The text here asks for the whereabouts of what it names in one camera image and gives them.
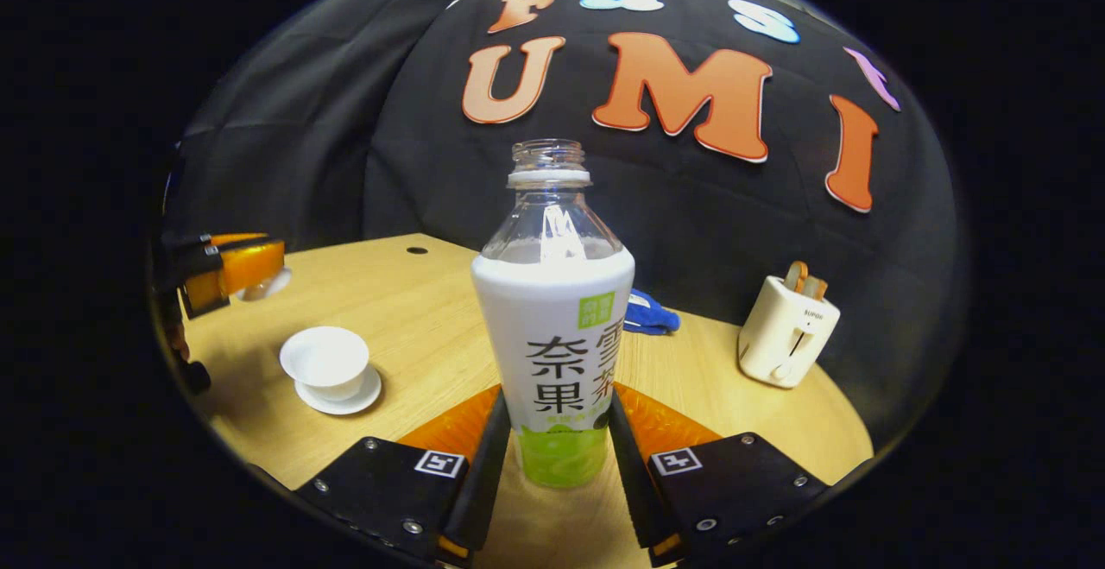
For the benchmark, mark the brown toast slice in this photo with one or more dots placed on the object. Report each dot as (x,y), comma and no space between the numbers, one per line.
(796,277)
(817,287)

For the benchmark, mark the white saucer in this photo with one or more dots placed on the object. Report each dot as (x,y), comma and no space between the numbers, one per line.
(358,401)

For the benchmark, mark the blue cloth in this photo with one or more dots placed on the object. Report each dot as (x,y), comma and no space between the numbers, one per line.
(652,314)

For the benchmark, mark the white teacup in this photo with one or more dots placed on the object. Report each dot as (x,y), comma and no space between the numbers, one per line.
(324,362)

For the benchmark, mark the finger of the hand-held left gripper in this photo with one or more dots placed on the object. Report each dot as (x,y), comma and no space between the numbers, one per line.
(246,267)
(237,238)

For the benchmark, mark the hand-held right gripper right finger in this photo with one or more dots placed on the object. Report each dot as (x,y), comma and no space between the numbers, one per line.
(630,483)

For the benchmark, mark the black backdrop cloth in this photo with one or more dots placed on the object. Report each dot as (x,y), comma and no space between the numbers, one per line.
(734,224)

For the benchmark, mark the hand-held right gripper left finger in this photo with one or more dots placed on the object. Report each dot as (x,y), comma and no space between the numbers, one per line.
(488,483)

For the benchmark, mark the white-labelled clear water bottle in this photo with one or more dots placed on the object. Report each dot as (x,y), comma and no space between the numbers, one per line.
(552,327)

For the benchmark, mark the white toaster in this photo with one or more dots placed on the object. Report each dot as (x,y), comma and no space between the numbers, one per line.
(781,336)

